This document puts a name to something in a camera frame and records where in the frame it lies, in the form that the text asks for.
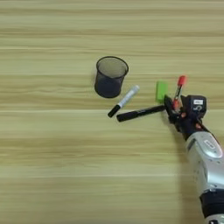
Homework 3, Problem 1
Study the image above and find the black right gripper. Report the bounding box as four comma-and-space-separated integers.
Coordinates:
164, 94, 206, 141

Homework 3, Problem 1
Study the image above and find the green eraser block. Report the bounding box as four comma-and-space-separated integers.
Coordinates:
155, 80, 169, 103

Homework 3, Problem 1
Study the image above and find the red marker pen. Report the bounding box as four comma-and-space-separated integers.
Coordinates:
172, 74, 188, 110

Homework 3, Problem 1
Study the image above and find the black marker pen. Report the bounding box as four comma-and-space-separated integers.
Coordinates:
115, 104, 166, 123

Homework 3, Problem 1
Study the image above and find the white marker with black cap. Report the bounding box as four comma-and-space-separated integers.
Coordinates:
107, 84, 141, 118

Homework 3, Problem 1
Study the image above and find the black mesh pen cup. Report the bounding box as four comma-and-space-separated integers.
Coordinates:
94, 55, 130, 99

